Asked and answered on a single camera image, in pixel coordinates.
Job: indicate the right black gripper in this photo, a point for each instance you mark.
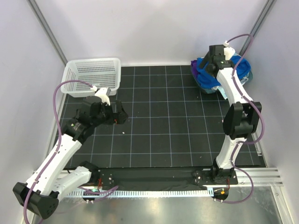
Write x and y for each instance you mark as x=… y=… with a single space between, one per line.
x=204 y=62

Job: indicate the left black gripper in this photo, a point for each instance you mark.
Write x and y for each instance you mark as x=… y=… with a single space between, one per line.
x=118 y=117

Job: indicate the blue microfiber towel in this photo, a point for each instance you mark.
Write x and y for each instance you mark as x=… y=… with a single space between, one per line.
x=226 y=77

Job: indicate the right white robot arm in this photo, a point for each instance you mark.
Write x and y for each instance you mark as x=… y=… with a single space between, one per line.
x=242 y=117

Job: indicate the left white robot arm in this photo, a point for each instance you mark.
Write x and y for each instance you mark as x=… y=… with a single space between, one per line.
x=42 y=192

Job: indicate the purple towel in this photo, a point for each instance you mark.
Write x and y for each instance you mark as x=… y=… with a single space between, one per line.
x=194 y=70

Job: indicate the blue towel container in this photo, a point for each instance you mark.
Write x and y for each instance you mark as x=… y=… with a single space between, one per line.
x=212 y=90

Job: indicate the light blue cartoon towel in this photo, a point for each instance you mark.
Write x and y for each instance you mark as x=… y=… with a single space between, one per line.
x=244 y=73

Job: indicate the white perforated plastic basket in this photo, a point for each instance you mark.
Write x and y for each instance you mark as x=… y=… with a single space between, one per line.
x=100 y=72

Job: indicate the black grid mat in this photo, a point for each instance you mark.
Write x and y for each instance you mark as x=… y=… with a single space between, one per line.
x=171 y=123

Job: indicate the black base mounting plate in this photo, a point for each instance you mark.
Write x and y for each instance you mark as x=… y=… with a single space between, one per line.
x=161 y=178

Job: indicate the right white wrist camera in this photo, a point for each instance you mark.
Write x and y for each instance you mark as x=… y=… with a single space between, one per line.
x=228 y=51

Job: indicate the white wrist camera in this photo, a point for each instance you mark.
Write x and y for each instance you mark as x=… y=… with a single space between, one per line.
x=102 y=93
x=228 y=51

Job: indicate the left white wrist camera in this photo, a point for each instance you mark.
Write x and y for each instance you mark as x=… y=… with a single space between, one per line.
x=102 y=93

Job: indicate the white slotted cable duct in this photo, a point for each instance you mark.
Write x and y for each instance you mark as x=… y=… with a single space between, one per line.
x=141 y=194

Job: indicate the aluminium frame rail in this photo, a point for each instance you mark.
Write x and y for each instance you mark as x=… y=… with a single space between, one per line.
x=261 y=177

